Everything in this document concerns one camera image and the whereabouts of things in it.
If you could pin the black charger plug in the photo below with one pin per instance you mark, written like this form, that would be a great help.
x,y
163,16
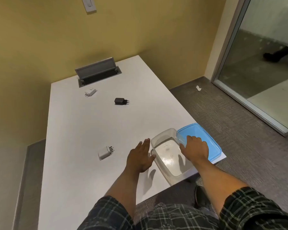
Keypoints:
x,y
120,101

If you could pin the blue plastic lid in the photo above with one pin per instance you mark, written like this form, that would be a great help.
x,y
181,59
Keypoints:
x,y
212,144

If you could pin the person's right thumb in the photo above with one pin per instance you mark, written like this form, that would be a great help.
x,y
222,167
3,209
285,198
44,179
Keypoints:
x,y
182,148

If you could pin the person's left thumb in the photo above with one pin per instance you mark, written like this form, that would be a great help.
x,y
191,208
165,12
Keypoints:
x,y
153,156

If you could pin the glass door with metal frame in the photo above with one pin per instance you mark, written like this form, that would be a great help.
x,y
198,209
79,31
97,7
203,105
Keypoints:
x,y
261,69

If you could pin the person's right forearm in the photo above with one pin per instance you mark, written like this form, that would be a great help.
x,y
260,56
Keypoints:
x,y
217,182

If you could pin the clear plastic container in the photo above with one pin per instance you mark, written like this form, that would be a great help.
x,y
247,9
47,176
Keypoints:
x,y
169,162

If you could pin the dark plaid shirt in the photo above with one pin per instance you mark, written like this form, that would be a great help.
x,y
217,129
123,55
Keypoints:
x,y
254,210

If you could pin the white paper scrap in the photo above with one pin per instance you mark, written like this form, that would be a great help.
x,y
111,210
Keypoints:
x,y
198,88

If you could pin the white wall switch plate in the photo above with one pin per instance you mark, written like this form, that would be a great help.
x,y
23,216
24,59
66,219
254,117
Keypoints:
x,y
88,4

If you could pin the person's left forearm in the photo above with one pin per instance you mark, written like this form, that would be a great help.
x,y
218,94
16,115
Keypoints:
x,y
123,186

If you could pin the black shoe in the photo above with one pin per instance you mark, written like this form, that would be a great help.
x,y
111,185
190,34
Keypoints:
x,y
202,197

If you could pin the white charger with dark pins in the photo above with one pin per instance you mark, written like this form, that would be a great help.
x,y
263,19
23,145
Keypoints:
x,y
104,153

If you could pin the person's right hand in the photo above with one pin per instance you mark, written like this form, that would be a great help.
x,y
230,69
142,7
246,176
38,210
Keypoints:
x,y
196,150

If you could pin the person's left hand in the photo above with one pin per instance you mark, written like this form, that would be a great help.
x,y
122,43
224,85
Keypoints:
x,y
138,159

